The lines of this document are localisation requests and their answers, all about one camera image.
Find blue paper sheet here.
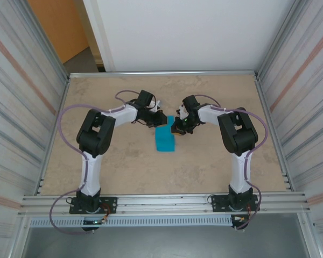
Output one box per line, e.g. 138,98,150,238
154,115,177,154

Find orange door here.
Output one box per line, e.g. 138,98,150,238
26,0,90,65

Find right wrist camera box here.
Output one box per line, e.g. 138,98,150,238
175,104,188,120

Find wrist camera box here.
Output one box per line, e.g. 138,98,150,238
175,104,188,120
150,100,163,113

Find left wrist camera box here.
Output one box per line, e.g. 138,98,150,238
150,100,163,113

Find aluminium table edge rail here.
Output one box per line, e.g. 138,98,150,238
68,70,259,80
254,74,294,192
34,77,71,196

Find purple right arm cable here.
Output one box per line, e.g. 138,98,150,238
192,94,268,232

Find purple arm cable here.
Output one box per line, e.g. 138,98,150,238
192,94,268,232
48,90,141,235

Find wide aluminium frame rail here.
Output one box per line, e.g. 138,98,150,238
20,190,311,217

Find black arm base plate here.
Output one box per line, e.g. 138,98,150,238
68,196,118,215
207,193,259,213

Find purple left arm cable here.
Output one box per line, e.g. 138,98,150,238
48,90,141,235

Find grey slotted cable duct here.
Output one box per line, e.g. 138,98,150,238
29,216,234,227

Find red base wires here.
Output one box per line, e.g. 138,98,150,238
232,203,254,223
97,202,111,224

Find striped corrugated enclosure panel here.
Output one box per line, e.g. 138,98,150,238
0,0,68,244
257,0,323,244

